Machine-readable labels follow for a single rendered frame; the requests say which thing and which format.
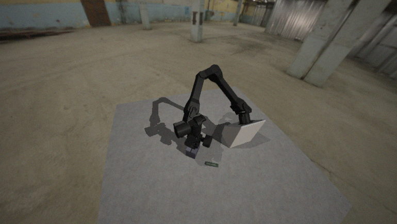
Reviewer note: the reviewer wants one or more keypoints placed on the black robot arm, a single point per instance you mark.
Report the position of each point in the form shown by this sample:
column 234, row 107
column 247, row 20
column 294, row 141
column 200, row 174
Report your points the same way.
column 192, row 107

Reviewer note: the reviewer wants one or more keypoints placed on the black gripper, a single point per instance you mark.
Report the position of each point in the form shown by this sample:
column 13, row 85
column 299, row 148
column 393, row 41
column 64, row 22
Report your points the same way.
column 206, row 141

